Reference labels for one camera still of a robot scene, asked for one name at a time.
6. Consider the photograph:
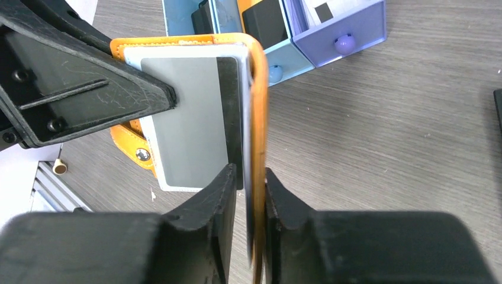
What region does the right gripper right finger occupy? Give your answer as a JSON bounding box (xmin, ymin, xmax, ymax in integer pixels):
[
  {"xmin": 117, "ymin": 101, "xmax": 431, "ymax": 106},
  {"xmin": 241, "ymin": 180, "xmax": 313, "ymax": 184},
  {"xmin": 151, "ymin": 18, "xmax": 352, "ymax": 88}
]
[{"xmin": 265, "ymin": 168, "xmax": 318, "ymax": 283}]

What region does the dark grey credit card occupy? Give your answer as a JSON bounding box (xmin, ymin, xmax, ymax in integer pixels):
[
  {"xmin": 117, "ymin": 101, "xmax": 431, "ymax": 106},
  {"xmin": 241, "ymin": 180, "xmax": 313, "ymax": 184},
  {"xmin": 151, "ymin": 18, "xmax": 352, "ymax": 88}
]
[{"xmin": 141, "ymin": 57, "xmax": 243, "ymax": 191}]

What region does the black item in left drawer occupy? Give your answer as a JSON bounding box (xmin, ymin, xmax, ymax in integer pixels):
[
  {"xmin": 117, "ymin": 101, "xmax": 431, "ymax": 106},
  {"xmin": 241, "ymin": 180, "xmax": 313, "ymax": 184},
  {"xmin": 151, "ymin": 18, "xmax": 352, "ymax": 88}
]
[{"xmin": 191, "ymin": 0, "xmax": 214, "ymax": 34}]

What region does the yellow item in blue drawer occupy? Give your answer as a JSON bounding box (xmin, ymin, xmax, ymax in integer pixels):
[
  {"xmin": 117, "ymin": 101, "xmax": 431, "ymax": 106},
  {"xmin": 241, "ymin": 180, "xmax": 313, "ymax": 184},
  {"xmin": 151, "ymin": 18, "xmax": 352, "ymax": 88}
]
[{"xmin": 237, "ymin": 0, "xmax": 289, "ymax": 49}]

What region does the blue purple three-drawer organizer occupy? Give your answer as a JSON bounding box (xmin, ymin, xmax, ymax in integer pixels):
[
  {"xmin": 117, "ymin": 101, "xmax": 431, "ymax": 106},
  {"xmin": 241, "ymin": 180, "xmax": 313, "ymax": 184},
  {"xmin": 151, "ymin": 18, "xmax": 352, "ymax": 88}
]
[{"xmin": 162, "ymin": 0, "xmax": 387, "ymax": 85}]

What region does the orange leather card holder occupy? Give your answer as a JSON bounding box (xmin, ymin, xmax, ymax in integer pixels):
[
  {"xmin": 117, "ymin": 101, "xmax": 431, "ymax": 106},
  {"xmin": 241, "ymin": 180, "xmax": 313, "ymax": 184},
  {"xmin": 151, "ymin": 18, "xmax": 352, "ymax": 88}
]
[{"xmin": 110, "ymin": 33, "xmax": 269, "ymax": 283}]

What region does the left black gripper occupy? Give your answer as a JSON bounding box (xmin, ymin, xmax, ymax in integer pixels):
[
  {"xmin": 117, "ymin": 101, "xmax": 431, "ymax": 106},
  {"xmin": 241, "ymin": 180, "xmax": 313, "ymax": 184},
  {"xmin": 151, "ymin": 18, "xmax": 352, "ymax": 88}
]
[{"xmin": 1, "ymin": 1, "xmax": 176, "ymax": 149}]

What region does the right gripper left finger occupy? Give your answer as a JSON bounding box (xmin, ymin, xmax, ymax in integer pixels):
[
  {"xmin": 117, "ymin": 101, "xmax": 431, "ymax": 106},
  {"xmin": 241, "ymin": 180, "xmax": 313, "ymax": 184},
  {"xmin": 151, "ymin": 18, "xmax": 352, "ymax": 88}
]
[{"xmin": 160, "ymin": 164, "xmax": 237, "ymax": 283}]

